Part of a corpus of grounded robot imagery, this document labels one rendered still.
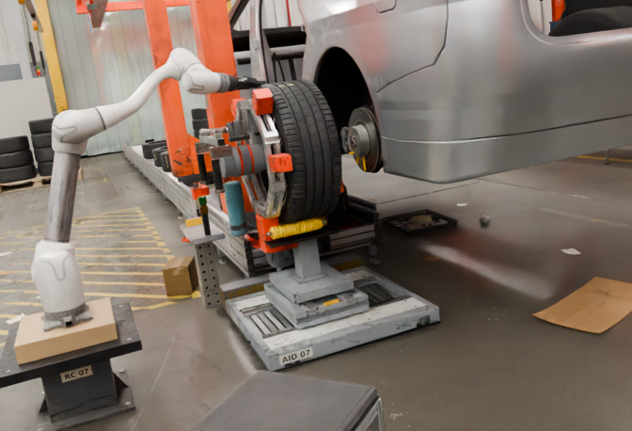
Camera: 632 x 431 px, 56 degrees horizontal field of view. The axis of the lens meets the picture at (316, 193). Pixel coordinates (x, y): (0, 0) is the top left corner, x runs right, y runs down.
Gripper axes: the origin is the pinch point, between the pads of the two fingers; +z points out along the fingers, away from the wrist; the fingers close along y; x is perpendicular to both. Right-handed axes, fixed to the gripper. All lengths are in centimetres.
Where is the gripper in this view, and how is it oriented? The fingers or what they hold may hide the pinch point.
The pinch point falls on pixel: (260, 84)
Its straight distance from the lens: 291.6
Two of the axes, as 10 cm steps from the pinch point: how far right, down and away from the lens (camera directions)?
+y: 6.7, -2.3, -7.1
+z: 7.1, -1.0, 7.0
